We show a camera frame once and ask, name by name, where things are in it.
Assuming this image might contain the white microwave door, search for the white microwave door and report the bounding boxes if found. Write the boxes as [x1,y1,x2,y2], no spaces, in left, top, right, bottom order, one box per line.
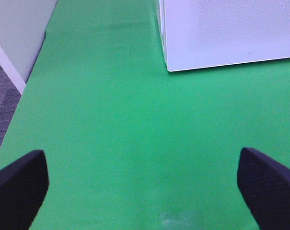
[164,0,290,72]

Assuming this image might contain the green table mat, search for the green table mat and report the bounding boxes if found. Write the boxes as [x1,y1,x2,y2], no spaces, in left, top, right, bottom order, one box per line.
[0,0,290,230]

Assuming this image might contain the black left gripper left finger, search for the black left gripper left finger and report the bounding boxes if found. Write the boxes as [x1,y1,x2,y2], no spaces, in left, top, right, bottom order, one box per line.
[0,150,49,230]

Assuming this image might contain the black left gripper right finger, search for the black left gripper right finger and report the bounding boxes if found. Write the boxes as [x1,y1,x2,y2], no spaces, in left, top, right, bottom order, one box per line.
[236,147,290,230]

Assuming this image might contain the white microwave oven body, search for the white microwave oven body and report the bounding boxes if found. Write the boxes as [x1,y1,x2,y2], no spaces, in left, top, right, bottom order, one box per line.
[156,0,167,64]

